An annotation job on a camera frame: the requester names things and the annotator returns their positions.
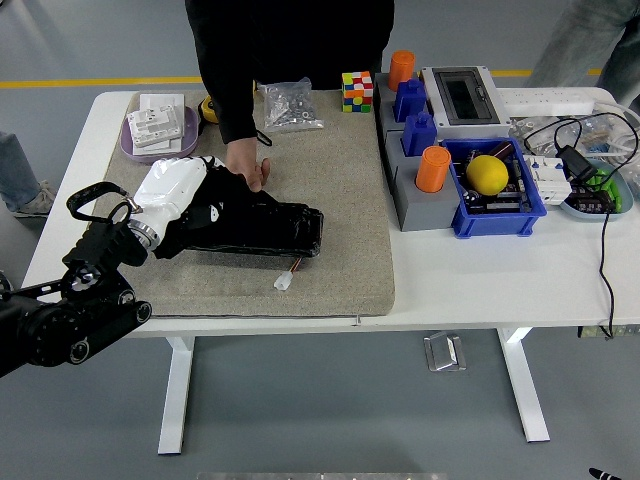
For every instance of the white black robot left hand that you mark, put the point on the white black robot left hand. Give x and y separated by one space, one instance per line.
170 187

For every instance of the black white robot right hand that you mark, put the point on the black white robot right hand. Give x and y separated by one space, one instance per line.
605 475

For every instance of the person's hand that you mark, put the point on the person's hand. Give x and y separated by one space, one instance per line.
245 155

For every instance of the black panel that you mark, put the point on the black panel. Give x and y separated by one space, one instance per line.
295 230

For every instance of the person's forearm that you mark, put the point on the person's forearm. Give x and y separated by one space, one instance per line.
235 115

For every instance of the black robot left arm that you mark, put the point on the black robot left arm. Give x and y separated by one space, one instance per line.
35 330

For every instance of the purple oval tray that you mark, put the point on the purple oval tray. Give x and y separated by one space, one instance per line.
187 145

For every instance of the yellow tape measure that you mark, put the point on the yellow tape measure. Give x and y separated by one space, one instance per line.
206 111

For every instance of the clear bag of screws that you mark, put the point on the clear bag of screws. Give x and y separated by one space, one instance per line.
292 107

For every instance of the grey-brown mat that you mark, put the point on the grey-brown mat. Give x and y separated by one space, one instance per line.
325 200

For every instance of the white table leg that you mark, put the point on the white table leg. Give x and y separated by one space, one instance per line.
175 400
522 390

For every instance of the colourful puzzle cube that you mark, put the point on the colourful puzzle cube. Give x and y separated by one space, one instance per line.
357 92

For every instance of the person at table side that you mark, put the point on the person at table side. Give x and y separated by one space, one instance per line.
15 170

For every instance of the blue plastic block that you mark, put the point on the blue plastic block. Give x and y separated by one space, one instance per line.
419 135
410 100

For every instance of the orange cylinder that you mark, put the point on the orange cylinder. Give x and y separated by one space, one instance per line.
432 170
402 67

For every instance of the metal floor plate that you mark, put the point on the metal floor plate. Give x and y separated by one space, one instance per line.
445 352

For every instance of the white electrical box dark window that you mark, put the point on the white electrical box dark window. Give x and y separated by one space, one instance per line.
465 95

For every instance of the yellow ball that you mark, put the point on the yellow ball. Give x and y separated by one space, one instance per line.
487 175

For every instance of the brown cylindrical capacitor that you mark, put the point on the brown cylindrical capacitor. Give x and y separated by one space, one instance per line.
501 149

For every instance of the blue plastic bin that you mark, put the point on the blue plastic bin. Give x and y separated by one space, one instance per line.
495 225

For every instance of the black circuit board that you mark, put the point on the black circuit board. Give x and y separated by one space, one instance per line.
500 205

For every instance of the light blue dish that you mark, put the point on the light blue dish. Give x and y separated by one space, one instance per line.
575 212

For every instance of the black terminal blocks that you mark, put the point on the black terminal blocks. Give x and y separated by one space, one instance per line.
590 200

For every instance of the green plastic parts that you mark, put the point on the green plastic parts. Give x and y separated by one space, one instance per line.
614 192

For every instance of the clear bag of small parts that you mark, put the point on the clear bag of small parts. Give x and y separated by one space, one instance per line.
530 126

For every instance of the white circuit breaker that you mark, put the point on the white circuit breaker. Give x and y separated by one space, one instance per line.
547 185

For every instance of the white power strip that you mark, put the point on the white power strip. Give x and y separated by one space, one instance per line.
545 99

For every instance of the person in background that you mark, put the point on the person in background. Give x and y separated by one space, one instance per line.
575 40

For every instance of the white thin switch plate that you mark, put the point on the white thin switch plate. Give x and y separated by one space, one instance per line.
160 148

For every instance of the white switch module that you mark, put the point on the white switch module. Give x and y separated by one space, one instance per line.
155 125

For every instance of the white flat switch plate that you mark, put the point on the white flat switch plate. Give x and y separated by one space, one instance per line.
162 100

